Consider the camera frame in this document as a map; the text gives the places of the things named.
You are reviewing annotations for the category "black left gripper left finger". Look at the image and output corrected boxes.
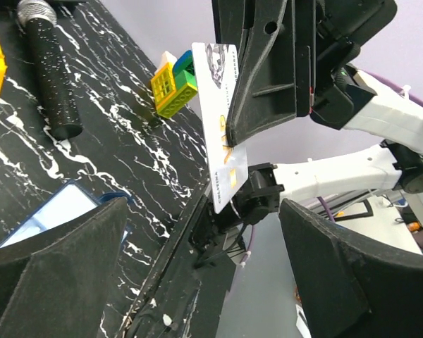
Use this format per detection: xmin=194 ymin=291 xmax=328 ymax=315
xmin=0 ymin=197 xmax=128 ymax=337

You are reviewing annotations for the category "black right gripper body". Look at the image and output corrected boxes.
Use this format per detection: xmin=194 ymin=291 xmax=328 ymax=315
xmin=211 ymin=0 xmax=399 ymax=131

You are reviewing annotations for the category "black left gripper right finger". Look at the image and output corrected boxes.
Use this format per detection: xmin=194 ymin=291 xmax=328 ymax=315
xmin=279 ymin=199 xmax=423 ymax=337

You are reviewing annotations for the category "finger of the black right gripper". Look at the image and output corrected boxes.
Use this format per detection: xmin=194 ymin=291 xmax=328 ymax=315
xmin=226 ymin=1 xmax=317 ymax=146

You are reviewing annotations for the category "white VIP credit card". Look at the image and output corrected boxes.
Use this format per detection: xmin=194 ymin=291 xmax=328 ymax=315
xmin=192 ymin=42 xmax=248 ymax=213

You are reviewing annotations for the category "navy blue card holder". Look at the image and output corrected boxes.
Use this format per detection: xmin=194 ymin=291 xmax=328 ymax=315
xmin=0 ymin=180 xmax=133 ymax=249

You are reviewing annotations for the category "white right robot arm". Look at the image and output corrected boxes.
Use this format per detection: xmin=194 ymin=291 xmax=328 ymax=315
xmin=210 ymin=1 xmax=423 ymax=225

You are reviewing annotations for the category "green lego brick stack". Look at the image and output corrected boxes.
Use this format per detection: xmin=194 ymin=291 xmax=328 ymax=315
xmin=150 ymin=50 xmax=197 ymax=119

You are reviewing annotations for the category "black silver microphone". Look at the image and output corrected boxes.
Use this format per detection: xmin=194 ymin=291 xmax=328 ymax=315
xmin=17 ymin=1 xmax=83 ymax=140

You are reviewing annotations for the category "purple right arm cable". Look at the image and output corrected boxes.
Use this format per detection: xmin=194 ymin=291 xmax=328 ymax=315
xmin=239 ymin=68 xmax=423 ymax=268

